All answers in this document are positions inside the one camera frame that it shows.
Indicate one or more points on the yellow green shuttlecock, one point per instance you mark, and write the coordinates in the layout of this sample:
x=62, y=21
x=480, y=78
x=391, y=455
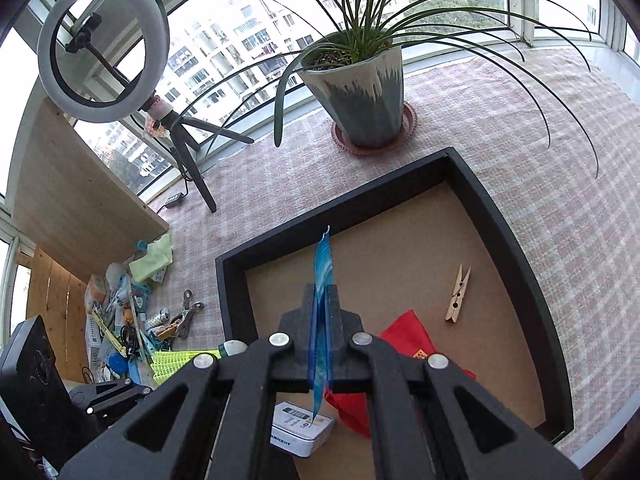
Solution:
x=166, y=363

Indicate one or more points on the wooden clothespin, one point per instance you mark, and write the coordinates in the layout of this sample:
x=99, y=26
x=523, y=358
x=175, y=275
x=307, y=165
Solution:
x=457, y=296

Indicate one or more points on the black tray with cork base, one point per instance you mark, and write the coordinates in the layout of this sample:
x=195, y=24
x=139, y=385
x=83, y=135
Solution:
x=397, y=243

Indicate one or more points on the white metal tin box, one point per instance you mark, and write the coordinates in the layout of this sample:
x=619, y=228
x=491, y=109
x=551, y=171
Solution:
x=298, y=431

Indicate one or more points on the red fabric pouch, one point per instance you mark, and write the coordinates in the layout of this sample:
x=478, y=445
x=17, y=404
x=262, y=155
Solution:
x=409, y=337

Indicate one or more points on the wooden board panel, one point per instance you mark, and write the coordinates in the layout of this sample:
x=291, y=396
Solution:
x=71, y=205

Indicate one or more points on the green sponge cloth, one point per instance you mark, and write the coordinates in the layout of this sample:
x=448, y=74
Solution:
x=158, y=256

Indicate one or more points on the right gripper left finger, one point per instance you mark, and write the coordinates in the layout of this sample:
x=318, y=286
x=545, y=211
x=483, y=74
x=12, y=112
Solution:
x=209, y=420

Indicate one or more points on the potted green plant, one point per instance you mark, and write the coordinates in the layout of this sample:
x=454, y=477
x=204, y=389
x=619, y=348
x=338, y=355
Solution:
x=356, y=71

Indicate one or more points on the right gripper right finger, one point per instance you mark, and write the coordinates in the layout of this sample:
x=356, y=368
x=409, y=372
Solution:
x=428, y=419

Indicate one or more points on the pink plaid tablecloth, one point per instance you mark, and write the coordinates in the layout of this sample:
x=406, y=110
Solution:
x=561, y=163

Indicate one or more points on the black tripod stand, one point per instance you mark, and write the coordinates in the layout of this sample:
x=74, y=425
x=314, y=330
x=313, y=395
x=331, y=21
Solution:
x=161, y=112

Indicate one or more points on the white ring light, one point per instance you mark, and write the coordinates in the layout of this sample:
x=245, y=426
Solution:
x=153, y=21

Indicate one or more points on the blue marbled stick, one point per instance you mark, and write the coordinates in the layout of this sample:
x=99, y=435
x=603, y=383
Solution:
x=320, y=333

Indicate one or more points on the pink pot saucer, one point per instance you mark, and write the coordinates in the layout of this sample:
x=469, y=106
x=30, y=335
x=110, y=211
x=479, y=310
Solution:
x=408, y=127

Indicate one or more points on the silver metal clamp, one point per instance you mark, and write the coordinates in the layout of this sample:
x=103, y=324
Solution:
x=182, y=322

